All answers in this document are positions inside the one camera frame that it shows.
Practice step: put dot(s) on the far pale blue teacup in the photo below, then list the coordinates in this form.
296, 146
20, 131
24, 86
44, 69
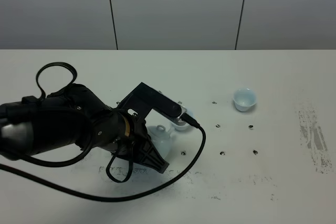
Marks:
244, 99

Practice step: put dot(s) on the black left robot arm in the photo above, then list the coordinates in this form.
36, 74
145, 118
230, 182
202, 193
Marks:
75, 115

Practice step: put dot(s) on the pale blue teacup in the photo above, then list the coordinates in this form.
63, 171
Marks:
244, 99
182, 126

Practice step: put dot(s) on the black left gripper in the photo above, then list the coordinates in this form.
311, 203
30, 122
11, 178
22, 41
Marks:
128, 139

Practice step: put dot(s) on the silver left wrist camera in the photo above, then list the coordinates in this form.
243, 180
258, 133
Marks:
143, 99

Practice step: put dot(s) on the near pale blue teacup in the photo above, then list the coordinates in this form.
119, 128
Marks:
182, 126

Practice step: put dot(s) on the pale blue porcelain teapot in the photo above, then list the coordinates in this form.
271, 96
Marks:
163, 139

